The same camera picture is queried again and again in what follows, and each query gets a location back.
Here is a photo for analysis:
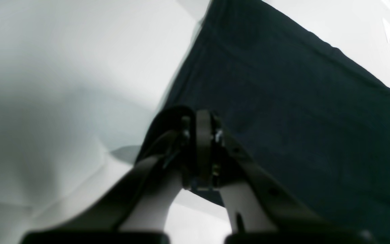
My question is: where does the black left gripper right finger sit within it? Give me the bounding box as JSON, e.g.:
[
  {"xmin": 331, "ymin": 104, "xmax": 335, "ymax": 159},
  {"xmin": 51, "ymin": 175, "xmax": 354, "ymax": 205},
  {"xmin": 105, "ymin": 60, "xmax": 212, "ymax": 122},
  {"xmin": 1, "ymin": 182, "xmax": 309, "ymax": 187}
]
[{"xmin": 212, "ymin": 117, "xmax": 317, "ymax": 233}]

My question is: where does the black T-shirt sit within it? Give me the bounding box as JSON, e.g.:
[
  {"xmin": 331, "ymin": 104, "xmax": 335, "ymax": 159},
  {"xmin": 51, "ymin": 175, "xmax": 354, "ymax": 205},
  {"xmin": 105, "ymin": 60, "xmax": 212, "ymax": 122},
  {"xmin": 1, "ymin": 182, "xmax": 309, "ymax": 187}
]
[{"xmin": 163, "ymin": 0, "xmax": 390, "ymax": 244}]

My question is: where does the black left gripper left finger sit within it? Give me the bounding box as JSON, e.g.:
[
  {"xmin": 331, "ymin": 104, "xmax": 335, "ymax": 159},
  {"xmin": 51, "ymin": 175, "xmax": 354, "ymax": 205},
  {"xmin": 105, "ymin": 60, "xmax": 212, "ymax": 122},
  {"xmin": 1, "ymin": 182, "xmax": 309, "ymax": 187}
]
[{"xmin": 56, "ymin": 130, "xmax": 190, "ymax": 234}]

